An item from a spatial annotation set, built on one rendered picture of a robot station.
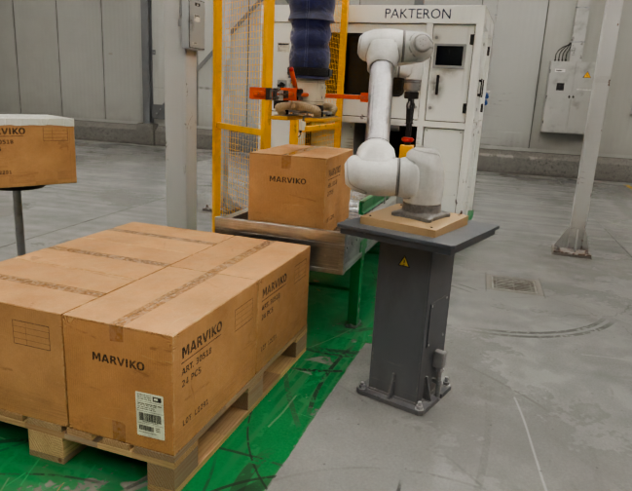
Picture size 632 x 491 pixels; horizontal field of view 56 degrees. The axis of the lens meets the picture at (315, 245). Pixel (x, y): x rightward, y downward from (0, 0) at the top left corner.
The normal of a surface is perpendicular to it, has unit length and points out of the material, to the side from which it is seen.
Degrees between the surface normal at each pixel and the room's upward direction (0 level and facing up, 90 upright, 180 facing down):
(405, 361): 90
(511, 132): 90
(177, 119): 90
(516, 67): 90
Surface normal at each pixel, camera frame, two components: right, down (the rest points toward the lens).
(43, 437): -0.32, 0.22
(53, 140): 0.71, 0.21
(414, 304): -0.58, 0.18
